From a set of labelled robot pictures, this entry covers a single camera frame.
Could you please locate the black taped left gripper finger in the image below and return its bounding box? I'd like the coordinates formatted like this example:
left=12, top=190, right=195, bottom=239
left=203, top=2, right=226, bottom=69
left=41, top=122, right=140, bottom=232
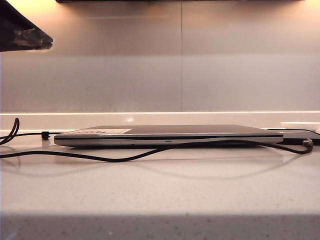
left=0, top=0, right=54, bottom=53

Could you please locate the black charging cable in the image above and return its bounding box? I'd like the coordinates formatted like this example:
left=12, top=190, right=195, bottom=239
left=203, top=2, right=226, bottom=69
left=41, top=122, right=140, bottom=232
left=0, top=117, right=314, bottom=164

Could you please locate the silver closed laptop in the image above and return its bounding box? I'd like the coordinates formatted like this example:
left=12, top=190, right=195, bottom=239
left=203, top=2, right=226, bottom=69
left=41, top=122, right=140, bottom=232
left=53, top=124, right=285, bottom=148

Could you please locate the white red-lettered sticker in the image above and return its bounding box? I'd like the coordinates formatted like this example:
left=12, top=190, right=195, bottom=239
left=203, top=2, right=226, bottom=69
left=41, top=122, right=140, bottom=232
left=74, top=128, right=133, bottom=136

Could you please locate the dark overhead cabinet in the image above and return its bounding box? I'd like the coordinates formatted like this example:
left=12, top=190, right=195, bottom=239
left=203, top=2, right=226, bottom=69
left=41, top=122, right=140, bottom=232
left=55, top=0, right=306, bottom=4

